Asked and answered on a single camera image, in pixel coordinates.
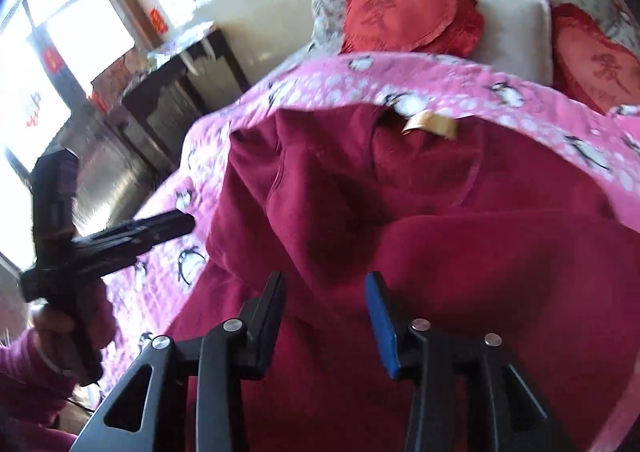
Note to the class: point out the dark red fleece garment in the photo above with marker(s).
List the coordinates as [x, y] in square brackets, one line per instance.
[400, 252]

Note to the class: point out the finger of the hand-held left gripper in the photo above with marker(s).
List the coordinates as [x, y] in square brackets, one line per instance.
[145, 229]

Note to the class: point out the person's left hand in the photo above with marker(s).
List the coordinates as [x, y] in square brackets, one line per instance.
[70, 319]

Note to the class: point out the pink penguin print blanket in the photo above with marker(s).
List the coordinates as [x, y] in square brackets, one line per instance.
[450, 91]

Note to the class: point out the white pillow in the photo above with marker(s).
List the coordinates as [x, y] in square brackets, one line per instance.
[510, 29]

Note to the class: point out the person's left forearm pink sleeve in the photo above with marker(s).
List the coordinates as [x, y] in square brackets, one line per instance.
[27, 382]

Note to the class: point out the window with red stickers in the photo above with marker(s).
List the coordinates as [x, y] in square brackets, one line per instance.
[60, 46]

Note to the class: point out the dark wooden cabinet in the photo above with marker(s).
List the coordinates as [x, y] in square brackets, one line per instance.
[175, 84]

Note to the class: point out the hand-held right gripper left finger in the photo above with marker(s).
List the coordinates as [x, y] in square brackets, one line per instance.
[276, 304]

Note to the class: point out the red heart-shaped cushion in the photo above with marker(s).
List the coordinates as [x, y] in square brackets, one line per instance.
[597, 59]
[400, 14]

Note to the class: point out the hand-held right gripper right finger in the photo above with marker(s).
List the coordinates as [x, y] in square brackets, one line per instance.
[381, 322]

